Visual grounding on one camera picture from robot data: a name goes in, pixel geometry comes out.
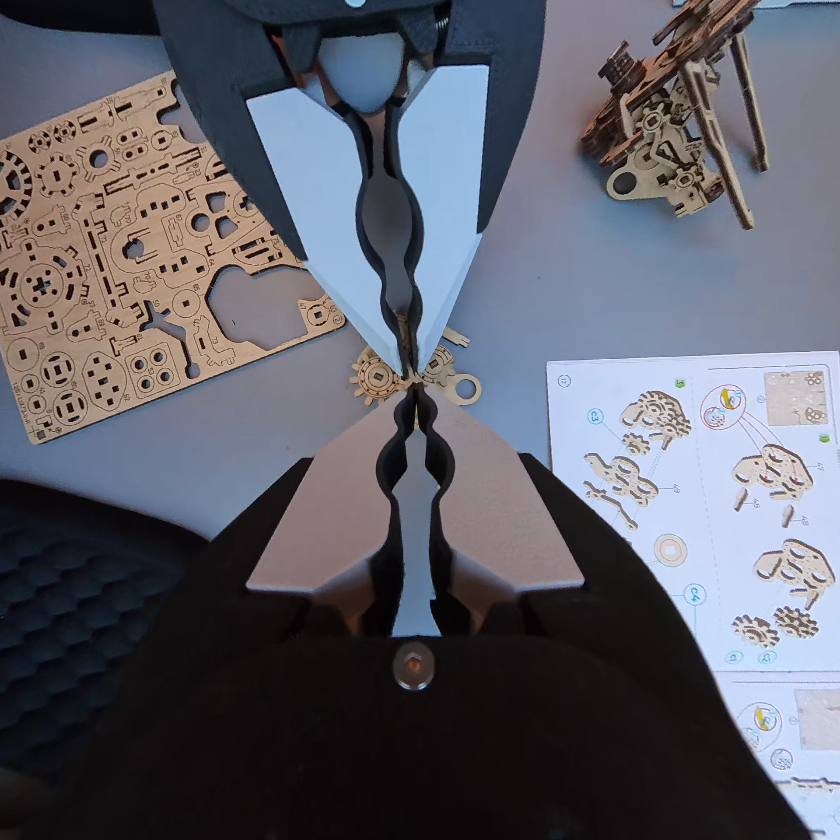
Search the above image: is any small wooden gear assembly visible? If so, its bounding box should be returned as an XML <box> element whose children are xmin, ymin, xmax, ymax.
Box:
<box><xmin>346</xmin><ymin>308</ymin><xmax>483</xmax><ymax>409</ymax></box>

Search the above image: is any partly built wooden model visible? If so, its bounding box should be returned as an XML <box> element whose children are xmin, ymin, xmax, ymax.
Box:
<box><xmin>581</xmin><ymin>0</ymin><xmax>770</xmax><ymax>231</ymax></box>

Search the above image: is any white instruction booklet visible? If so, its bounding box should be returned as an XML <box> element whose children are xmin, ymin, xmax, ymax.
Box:
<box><xmin>546</xmin><ymin>351</ymin><xmax>840</xmax><ymax>840</ymax></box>

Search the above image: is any grey desk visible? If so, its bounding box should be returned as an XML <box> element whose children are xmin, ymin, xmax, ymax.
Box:
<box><xmin>0</xmin><ymin>0</ymin><xmax>840</xmax><ymax>546</ymax></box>

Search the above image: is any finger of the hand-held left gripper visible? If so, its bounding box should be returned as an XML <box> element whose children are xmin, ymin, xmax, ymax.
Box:
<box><xmin>245</xmin><ymin>87</ymin><xmax>408</xmax><ymax>378</ymax></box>
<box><xmin>386</xmin><ymin>63</ymin><xmax>491</xmax><ymax>378</ymax></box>

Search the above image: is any black padded chair armrest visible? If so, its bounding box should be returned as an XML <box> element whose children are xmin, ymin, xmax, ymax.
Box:
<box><xmin>0</xmin><ymin>0</ymin><xmax>168</xmax><ymax>35</ymax></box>
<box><xmin>0</xmin><ymin>478</ymin><xmax>212</xmax><ymax>795</ymax></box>

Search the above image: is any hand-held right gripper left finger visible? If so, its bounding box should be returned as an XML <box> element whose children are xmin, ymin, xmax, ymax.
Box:
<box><xmin>245</xmin><ymin>388</ymin><xmax>421</xmax><ymax>637</ymax></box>

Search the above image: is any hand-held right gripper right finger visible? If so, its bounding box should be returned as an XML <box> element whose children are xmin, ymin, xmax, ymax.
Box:
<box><xmin>417</xmin><ymin>388</ymin><xmax>586</xmax><ymax>637</ymax></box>

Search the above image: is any laser-cut plywood parts sheet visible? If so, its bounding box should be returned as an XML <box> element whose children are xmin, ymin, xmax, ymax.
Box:
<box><xmin>0</xmin><ymin>71</ymin><xmax>347</xmax><ymax>446</ymax></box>

